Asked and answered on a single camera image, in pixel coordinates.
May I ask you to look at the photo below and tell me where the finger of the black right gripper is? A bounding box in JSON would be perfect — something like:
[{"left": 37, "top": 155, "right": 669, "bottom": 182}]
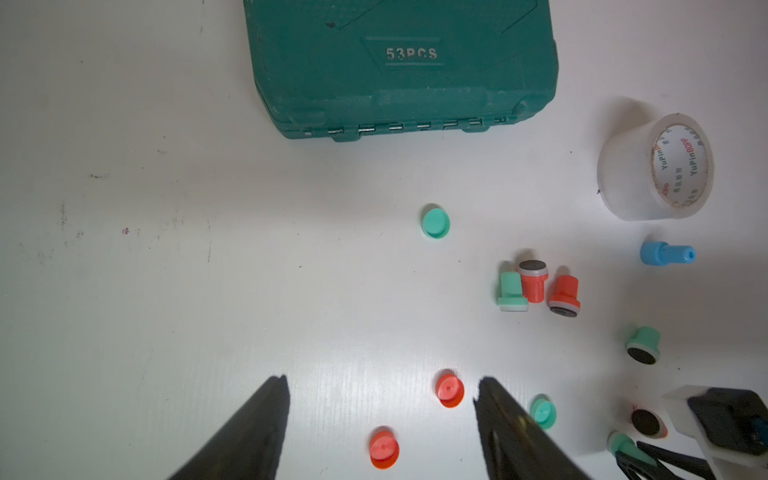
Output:
[
  {"left": 615, "top": 452, "right": 684, "bottom": 480},
  {"left": 636, "top": 442, "right": 716, "bottom": 480}
]

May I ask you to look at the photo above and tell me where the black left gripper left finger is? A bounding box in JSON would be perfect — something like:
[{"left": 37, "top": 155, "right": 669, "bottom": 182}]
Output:
[{"left": 171, "top": 376, "right": 290, "bottom": 479}]

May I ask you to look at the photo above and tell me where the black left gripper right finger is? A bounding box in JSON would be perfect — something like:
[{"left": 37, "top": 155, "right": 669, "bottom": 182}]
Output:
[{"left": 473, "top": 376, "right": 587, "bottom": 480}]

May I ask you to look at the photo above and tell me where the green stamp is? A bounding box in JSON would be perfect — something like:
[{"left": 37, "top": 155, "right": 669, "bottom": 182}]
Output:
[
  {"left": 607, "top": 431, "right": 657, "bottom": 466},
  {"left": 625, "top": 326, "right": 661, "bottom": 365},
  {"left": 497, "top": 271, "right": 529, "bottom": 312}
]

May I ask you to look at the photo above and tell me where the green cap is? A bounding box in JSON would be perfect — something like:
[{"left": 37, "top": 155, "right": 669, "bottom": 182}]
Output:
[
  {"left": 529, "top": 394, "right": 558, "bottom": 430},
  {"left": 420, "top": 204, "right": 451, "bottom": 240}
]

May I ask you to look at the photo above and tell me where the red cap upper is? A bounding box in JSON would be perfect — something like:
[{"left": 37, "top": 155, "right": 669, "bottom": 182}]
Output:
[{"left": 435, "top": 371, "right": 465, "bottom": 408}]

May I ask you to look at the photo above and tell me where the red cap lower left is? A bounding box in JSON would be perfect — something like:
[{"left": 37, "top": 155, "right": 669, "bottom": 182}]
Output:
[{"left": 368, "top": 428, "right": 400, "bottom": 470}]

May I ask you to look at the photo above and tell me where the red stamp tilted right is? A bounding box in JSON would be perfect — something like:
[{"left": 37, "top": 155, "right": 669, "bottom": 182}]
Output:
[{"left": 547, "top": 275, "right": 581, "bottom": 318}]

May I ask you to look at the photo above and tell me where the red stamp standing upright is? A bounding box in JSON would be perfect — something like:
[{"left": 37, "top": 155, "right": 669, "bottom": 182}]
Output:
[{"left": 517, "top": 259, "right": 549, "bottom": 304}]

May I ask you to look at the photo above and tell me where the clear packing tape roll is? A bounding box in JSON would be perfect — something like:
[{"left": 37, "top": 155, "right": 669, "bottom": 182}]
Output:
[{"left": 597, "top": 113, "right": 714, "bottom": 221}]

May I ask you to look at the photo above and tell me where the green plastic tool case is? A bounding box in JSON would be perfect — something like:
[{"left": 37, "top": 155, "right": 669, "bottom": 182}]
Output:
[{"left": 244, "top": 0, "right": 559, "bottom": 142}]

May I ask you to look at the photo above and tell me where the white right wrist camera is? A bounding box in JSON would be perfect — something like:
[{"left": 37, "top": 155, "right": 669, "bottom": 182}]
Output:
[{"left": 662, "top": 385, "right": 767, "bottom": 479}]

